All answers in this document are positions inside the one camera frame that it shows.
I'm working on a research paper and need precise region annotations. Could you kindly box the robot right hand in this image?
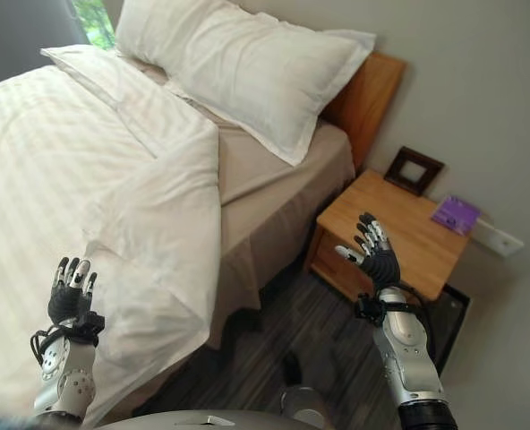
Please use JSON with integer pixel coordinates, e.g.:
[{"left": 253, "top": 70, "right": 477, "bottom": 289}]
[{"left": 334, "top": 212, "right": 402, "bottom": 293}]

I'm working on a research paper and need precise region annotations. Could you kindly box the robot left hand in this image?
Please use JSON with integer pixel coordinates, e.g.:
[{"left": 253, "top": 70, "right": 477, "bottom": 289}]
[{"left": 47, "top": 256, "right": 98, "bottom": 327}]

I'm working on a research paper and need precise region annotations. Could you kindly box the beige fitted bed sheet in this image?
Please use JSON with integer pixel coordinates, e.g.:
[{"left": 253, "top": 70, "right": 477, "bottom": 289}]
[{"left": 125, "top": 56, "right": 356, "bottom": 350}]

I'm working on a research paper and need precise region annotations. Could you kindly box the wooden nightstand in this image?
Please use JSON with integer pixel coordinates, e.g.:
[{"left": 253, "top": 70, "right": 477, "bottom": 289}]
[{"left": 308, "top": 168, "right": 472, "bottom": 302}]

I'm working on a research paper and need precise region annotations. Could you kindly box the purple booklet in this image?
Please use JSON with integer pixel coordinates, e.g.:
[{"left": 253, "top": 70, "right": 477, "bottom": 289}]
[{"left": 430, "top": 194, "right": 483, "bottom": 237}]

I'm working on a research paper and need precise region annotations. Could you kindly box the black framed panel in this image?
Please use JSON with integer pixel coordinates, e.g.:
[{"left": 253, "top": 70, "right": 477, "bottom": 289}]
[{"left": 419, "top": 282, "right": 472, "bottom": 375}]

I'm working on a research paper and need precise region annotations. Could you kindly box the white striped duvet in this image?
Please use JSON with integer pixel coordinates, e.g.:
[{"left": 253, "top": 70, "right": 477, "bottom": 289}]
[{"left": 0, "top": 64, "right": 224, "bottom": 429}]

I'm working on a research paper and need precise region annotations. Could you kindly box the silver robot leg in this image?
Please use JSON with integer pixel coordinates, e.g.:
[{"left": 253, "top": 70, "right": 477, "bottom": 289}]
[{"left": 278, "top": 351, "right": 338, "bottom": 430}]

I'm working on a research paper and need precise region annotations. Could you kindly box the wooden headboard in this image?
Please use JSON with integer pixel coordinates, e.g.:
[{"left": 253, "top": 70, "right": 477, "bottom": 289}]
[{"left": 321, "top": 52, "right": 407, "bottom": 174}]

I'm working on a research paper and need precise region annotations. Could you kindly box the silver robot torso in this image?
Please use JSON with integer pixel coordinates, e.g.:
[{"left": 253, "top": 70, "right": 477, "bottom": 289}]
[{"left": 92, "top": 408, "right": 300, "bottom": 430}]

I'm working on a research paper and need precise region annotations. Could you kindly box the flat white pillow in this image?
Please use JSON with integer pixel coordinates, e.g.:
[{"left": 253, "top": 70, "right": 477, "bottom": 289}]
[{"left": 39, "top": 43, "right": 219, "bottom": 159}]

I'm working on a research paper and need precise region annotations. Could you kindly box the large white pillow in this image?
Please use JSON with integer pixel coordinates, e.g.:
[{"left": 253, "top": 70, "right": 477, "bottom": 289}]
[{"left": 114, "top": 0, "right": 377, "bottom": 168}]

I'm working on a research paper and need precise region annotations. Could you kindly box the grey curtain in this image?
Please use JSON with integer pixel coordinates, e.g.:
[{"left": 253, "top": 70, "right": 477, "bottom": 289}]
[{"left": 0, "top": 0, "right": 91, "bottom": 92}]

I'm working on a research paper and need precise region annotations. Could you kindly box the window with green view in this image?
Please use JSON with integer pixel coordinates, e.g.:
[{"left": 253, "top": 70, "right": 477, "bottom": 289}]
[{"left": 70, "top": 0, "right": 116, "bottom": 49}]

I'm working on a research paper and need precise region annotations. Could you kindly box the dark wooden picture frame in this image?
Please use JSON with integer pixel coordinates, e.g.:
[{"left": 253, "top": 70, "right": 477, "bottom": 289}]
[{"left": 383, "top": 145, "right": 446, "bottom": 197}]

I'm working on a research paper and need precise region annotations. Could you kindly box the white wall socket strip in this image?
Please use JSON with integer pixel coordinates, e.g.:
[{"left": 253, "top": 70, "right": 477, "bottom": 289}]
[{"left": 469, "top": 213, "right": 526, "bottom": 258}]

